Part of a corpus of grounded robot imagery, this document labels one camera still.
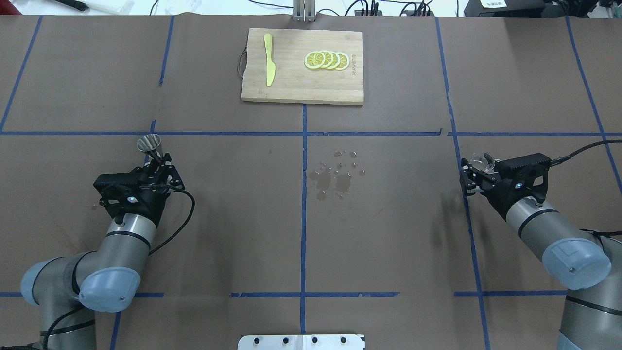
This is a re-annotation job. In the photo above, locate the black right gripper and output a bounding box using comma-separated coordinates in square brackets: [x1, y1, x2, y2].
[460, 157, 547, 219]

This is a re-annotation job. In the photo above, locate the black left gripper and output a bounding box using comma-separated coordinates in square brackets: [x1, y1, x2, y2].
[105, 153, 185, 226]

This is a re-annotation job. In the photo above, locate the steel double jigger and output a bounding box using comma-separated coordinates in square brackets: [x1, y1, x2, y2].
[136, 133, 164, 164]

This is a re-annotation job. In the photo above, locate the small glass beaker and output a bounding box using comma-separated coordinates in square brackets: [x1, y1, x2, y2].
[469, 152, 500, 174]

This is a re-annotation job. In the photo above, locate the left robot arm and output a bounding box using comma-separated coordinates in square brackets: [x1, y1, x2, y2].
[14, 151, 196, 350]

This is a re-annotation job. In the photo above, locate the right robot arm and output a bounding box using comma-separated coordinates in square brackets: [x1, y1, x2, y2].
[460, 153, 622, 350]

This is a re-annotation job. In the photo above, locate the yellow plastic knife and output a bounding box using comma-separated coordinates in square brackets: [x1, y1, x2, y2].
[263, 33, 277, 87]

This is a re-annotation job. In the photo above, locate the bamboo cutting board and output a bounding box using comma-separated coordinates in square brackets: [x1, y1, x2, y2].
[241, 28, 364, 106]

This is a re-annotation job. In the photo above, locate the black box with label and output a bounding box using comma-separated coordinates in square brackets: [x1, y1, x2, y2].
[464, 0, 546, 18]

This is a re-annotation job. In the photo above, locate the rear lemon slice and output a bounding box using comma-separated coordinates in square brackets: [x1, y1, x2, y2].
[333, 52, 350, 71]

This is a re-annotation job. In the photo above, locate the lemon slice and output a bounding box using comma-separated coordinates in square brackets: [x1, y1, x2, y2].
[314, 50, 333, 69]
[304, 51, 326, 70]
[333, 52, 350, 71]
[327, 52, 341, 70]

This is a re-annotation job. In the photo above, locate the front lemon slice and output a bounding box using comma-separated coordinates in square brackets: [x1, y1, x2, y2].
[304, 51, 326, 70]

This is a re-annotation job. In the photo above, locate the black marker pen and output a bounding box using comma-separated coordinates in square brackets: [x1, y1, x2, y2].
[54, 0, 90, 13]

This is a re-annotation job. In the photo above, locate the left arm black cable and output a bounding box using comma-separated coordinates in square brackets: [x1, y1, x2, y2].
[148, 189, 196, 256]

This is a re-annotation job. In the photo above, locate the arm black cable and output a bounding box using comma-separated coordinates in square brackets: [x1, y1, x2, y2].
[148, 189, 196, 256]
[549, 140, 622, 165]

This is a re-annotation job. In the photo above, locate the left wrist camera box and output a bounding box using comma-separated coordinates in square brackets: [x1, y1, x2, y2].
[93, 172, 147, 208]

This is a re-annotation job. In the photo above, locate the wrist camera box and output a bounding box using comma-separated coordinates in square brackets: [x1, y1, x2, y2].
[93, 172, 147, 208]
[496, 153, 553, 188]

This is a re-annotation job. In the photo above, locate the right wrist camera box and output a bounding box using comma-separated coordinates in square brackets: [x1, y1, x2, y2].
[496, 153, 553, 188]

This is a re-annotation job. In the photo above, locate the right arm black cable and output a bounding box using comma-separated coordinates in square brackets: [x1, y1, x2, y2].
[549, 140, 622, 165]

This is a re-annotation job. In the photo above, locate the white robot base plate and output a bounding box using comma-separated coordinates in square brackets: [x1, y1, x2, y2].
[237, 334, 366, 350]

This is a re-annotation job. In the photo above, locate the aluminium camera post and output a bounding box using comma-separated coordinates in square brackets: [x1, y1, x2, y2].
[293, 0, 317, 23]

